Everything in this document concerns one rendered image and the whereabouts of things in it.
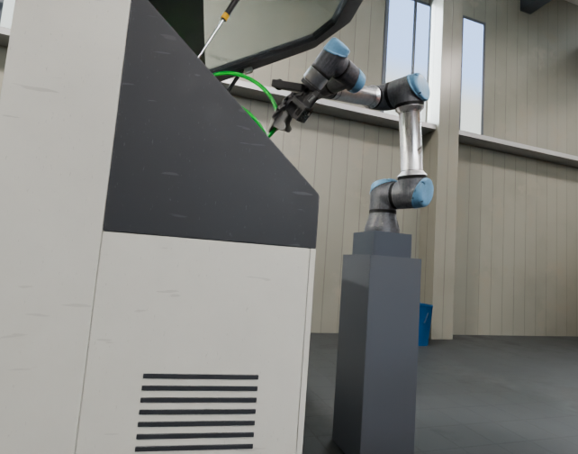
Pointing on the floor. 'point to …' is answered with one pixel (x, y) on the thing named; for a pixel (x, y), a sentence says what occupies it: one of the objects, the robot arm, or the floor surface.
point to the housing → (48, 216)
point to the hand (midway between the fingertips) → (271, 128)
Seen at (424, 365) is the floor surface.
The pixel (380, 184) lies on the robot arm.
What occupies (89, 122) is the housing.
